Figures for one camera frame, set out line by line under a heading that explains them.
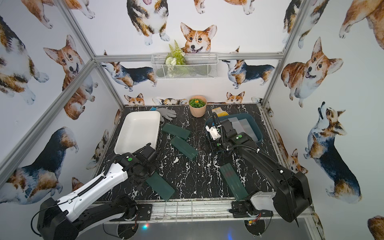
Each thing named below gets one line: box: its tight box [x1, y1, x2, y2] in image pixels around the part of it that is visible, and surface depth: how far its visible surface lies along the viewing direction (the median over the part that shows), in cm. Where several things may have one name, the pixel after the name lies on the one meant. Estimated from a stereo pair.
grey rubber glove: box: [156, 108, 177, 122], surface depth 116 cm
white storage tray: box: [114, 111, 161, 155], surface depth 107 cm
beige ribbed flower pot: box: [188, 95, 208, 118], surface depth 109 cm
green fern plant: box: [165, 39, 187, 77], surface depth 85 cm
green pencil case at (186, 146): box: [170, 136, 199, 160], surface depth 100 cm
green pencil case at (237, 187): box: [220, 163, 249, 201], surface depth 84 cm
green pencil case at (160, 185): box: [145, 172, 175, 201], surface depth 82 cm
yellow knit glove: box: [212, 107, 229, 117], surface depth 119 cm
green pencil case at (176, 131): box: [162, 123, 191, 139], surface depth 109 cm
